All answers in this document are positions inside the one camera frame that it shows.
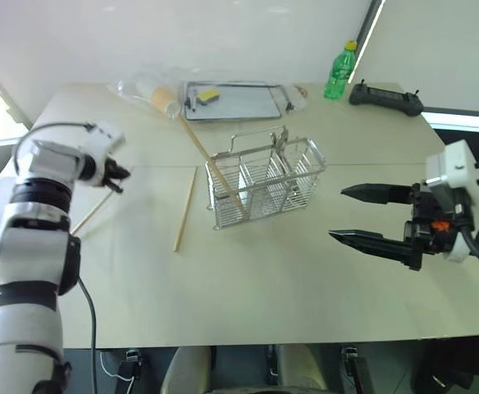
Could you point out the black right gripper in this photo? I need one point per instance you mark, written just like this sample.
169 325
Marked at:
426 230

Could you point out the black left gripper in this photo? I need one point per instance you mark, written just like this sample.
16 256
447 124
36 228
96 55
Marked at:
109 170

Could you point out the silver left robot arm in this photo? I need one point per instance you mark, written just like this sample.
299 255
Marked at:
26 254

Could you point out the metal spoon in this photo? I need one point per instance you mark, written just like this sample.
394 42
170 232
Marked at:
281 143

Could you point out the wooden chopstick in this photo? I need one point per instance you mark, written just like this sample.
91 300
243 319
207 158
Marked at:
94 213
200 145
185 211

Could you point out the stack of paper cups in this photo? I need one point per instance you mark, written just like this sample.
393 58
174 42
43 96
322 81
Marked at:
163 100

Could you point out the clear plastic bag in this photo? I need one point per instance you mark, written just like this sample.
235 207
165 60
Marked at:
137 90

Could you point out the black remote controller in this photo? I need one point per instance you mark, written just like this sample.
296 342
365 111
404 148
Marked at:
387 99

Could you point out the yellow sponge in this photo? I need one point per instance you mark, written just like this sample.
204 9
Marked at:
207 96

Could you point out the grey metal tray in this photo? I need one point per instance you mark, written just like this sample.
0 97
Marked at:
239 104

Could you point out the small clear plastic wrapper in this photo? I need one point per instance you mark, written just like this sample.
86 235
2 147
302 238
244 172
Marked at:
299 96

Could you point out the black table clamp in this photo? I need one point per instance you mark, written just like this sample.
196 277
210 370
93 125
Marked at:
130 363
352 361

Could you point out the green plastic bottle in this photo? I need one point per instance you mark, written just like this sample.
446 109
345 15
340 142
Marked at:
340 78

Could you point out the grey rounded shape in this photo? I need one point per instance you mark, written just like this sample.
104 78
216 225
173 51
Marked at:
186 371
303 369

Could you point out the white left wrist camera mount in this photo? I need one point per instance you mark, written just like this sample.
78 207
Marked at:
102 137

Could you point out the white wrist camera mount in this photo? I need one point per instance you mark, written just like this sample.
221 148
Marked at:
454 164
102 137

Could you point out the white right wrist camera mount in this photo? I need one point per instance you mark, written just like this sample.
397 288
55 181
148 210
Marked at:
454 164

